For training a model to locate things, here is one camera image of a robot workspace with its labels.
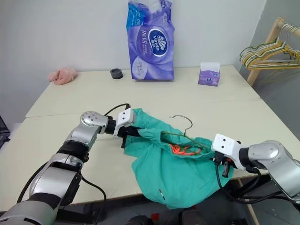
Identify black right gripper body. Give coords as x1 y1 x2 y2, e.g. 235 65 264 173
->
211 151 232 169

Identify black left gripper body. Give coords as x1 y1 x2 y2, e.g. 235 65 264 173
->
116 126 135 139

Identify green shirt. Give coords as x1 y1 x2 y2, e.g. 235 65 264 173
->
123 107 236 210

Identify blue tissue paper pack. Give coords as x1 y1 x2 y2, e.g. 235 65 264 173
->
126 0 176 82

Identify dark rounded shape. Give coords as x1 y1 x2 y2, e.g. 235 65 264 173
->
127 215 153 225

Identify purple tissue box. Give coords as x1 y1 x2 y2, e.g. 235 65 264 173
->
197 62 221 87

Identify pink towel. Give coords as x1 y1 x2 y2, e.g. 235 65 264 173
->
48 67 78 85

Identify hangers on wooden rack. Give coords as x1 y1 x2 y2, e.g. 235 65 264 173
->
243 41 300 71

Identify wooden clothes rack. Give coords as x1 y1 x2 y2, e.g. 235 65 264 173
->
247 17 300 87

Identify dark object at table side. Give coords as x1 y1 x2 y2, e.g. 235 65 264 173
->
0 114 11 149

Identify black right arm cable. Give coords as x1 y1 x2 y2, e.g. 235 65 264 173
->
214 161 300 205

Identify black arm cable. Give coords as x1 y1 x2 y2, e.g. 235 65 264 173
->
79 173 107 220
104 103 131 117
214 161 300 205

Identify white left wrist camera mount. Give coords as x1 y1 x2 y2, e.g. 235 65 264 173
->
112 109 137 137

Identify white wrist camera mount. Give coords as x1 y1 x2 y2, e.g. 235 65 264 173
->
210 133 242 170
112 109 137 137

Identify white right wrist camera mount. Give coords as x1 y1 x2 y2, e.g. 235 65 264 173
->
210 133 242 170

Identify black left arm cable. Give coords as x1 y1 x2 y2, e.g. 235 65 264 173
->
104 103 131 117
79 173 107 220

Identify black round ring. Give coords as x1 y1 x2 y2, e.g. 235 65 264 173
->
110 68 124 80

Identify black table frame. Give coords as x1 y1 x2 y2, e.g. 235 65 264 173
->
55 178 300 222

